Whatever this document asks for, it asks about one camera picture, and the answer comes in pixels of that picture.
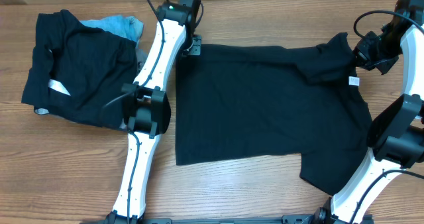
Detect black t-shirt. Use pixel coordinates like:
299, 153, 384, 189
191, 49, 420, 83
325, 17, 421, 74
176, 32, 372, 195

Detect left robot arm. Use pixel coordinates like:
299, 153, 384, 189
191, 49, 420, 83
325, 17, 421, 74
102, 0, 203, 223

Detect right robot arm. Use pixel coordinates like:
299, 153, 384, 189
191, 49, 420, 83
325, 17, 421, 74
282, 0, 423, 223

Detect folded grey garment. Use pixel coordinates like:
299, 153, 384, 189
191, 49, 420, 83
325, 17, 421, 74
34, 48, 147, 129

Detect folded light blue garment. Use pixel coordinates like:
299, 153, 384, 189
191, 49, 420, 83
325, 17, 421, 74
80, 15, 144, 48

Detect folded black shirt on pile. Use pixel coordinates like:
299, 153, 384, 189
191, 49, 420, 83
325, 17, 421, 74
21, 10, 137, 129

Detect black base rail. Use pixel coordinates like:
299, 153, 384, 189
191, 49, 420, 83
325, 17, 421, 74
83, 213, 314, 224

